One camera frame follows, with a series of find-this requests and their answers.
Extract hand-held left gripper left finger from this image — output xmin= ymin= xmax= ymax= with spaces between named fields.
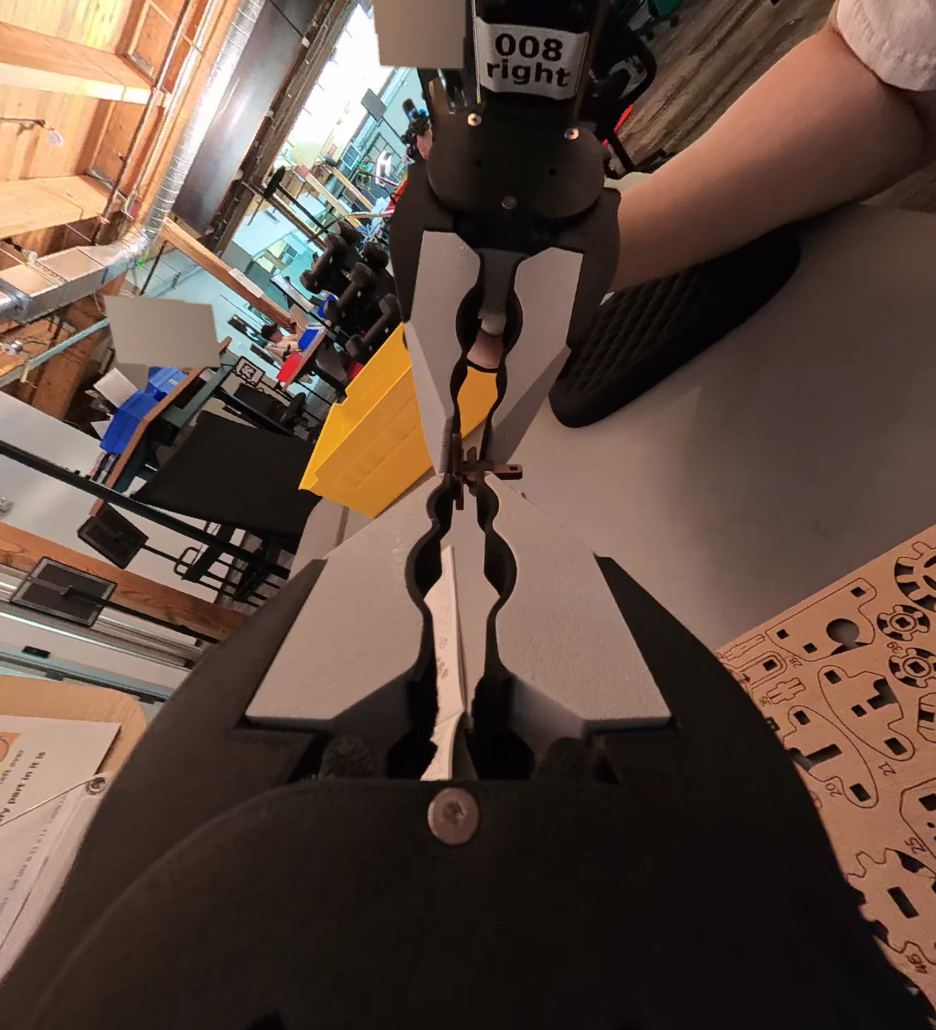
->
xmin=244 ymin=475 xmax=454 ymax=769

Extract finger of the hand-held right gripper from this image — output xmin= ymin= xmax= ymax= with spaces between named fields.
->
xmin=484 ymin=248 xmax=585 ymax=472
xmin=405 ymin=229 xmax=485 ymax=477

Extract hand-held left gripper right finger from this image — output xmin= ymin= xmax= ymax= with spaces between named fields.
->
xmin=478 ymin=476 xmax=672 ymax=743

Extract person's right forearm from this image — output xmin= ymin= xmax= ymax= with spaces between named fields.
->
xmin=608 ymin=16 xmax=923 ymax=295

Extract laser-cut plywood parts sheet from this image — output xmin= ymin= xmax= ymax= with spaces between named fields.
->
xmin=716 ymin=507 xmax=936 ymax=1030

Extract black dumbbell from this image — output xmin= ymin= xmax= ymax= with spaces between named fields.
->
xmin=300 ymin=241 xmax=352 ymax=295
xmin=331 ymin=261 xmax=388 ymax=319
xmin=345 ymin=293 xmax=403 ymax=363

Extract assembly instruction booklet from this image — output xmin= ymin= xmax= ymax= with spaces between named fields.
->
xmin=422 ymin=546 xmax=469 ymax=782

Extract stacked yellow plastic bins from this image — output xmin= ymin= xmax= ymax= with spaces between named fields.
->
xmin=299 ymin=322 xmax=495 ymax=518

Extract black quilted cushion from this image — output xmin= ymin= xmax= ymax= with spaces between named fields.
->
xmin=550 ymin=224 xmax=802 ymax=428

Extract black fabric chair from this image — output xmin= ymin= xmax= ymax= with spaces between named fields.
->
xmin=134 ymin=410 xmax=322 ymax=536

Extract black framed panel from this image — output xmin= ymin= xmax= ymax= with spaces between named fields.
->
xmin=77 ymin=505 xmax=147 ymax=568
xmin=11 ymin=557 xmax=115 ymax=627

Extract wooden display board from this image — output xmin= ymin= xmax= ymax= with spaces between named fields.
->
xmin=0 ymin=666 xmax=151 ymax=774

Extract blue plastic bins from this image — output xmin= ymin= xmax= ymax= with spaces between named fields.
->
xmin=100 ymin=366 xmax=187 ymax=452

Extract printed instruction sheet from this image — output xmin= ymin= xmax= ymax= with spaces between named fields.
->
xmin=0 ymin=708 xmax=121 ymax=1027

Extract white shirt sleeve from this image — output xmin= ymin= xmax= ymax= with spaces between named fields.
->
xmin=834 ymin=0 xmax=936 ymax=91

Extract silver ventilation duct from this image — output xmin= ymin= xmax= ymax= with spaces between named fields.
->
xmin=0 ymin=0 xmax=271 ymax=343

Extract thin steel wire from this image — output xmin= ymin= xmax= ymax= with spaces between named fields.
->
xmin=0 ymin=776 xmax=107 ymax=854

